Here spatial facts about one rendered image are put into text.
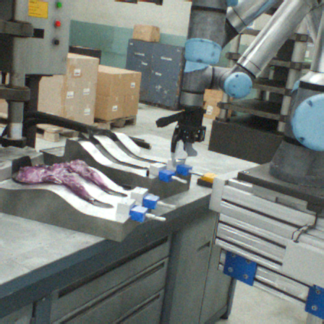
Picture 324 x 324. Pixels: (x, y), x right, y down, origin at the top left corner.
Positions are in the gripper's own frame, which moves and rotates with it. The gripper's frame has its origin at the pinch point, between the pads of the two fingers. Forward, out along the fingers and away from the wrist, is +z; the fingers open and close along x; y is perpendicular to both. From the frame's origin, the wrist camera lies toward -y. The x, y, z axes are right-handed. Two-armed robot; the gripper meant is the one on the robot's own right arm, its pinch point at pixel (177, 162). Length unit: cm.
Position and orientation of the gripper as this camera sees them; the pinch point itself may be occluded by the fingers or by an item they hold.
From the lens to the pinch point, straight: 164.6
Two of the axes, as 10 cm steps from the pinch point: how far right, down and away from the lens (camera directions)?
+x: 5.5, -1.5, 8.2
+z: -1.3, 9.6, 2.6
